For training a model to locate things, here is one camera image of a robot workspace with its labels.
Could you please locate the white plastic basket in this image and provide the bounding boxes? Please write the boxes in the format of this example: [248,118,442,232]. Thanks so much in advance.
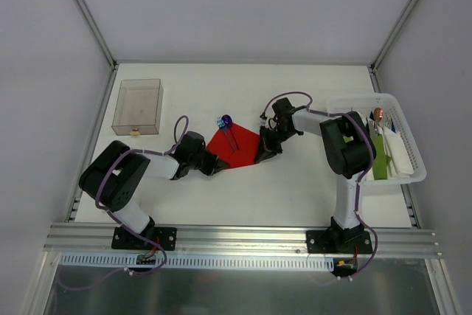
[326,93,426,187]

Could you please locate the right white napkin rolls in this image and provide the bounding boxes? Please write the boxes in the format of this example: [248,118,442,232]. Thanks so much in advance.
[383,127,414,179]

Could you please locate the iridescent purple spoon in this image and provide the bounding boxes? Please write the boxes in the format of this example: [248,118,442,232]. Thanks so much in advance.
[222,114,240,151]

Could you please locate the copper spoon in basket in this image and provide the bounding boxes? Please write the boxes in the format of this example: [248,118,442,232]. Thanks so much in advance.
[372,108,384,125]

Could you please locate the aluminium front rail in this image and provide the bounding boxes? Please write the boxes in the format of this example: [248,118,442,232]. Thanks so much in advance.
[43,222,444,259]

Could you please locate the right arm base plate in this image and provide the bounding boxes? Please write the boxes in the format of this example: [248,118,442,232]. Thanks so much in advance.
[305,229,373,255]

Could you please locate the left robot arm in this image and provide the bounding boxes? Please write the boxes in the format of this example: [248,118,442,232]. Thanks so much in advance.
[79,131,229,249]

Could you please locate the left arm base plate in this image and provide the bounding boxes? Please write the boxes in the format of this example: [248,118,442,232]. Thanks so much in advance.
[111,225,178,253]

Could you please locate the white slotted cable duct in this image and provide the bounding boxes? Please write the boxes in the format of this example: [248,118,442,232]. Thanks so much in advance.
[59,252,334,272]

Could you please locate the red paper napkin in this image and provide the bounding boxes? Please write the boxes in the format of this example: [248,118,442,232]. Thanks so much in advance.
[206,123,260,169]

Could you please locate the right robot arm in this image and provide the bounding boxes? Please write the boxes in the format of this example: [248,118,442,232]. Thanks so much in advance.
[254,95,376,253]

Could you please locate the clear plastic box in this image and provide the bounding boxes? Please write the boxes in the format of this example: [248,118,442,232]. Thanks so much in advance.
[111,79,164,136]

